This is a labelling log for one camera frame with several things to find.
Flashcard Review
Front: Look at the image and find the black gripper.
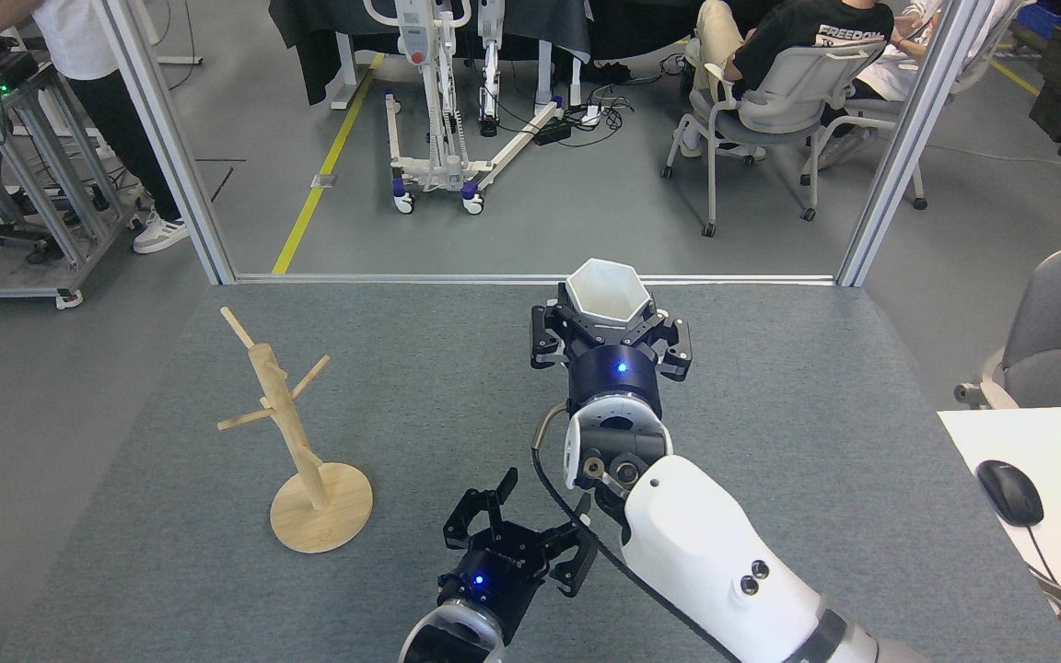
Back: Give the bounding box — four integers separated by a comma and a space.
437, 468, 600, 647
530, 282, 694, 413

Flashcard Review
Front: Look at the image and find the white hexagonal cup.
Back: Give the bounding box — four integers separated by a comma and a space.
565, 258, 653, 329

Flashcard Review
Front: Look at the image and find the wooden cup rack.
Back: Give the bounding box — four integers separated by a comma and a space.
217, 307, 374, 554

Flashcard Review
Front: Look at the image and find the white wheeled stand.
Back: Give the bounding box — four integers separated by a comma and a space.
363, 0, 566, 217

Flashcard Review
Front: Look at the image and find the seated person with printed shirt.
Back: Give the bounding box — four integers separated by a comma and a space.
678, 0, 896, 159

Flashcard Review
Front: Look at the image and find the seated person with plain shirt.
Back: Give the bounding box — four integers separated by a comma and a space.
816, 0, 946, 172

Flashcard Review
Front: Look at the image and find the black table cloth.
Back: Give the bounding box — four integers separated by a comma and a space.
269, 0, 592, 107

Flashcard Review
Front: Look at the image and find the black computer mouse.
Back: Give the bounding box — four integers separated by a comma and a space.
976, 459, 1045, 529

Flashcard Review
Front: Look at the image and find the grey padded office chair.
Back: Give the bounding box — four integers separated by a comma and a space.
954, 238, 1061, 412

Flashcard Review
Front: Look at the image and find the white desk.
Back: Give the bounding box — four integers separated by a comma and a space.
938, 406, 1061, 663

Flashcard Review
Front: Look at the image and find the standing person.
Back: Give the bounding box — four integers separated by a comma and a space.
0, 0, 191, 255

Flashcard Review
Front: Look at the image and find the metal equipment cart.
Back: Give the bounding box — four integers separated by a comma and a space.
0, 51, 145, 310

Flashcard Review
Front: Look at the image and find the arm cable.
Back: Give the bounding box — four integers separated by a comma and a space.
530, 401, 745, 663

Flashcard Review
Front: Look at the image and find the silver aluminium rail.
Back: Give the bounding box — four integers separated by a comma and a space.
234, 273, 840, 286

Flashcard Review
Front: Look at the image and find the silver aluminium post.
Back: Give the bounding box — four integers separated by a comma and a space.
836, 0, 997, 288
93, 0, 238, 286

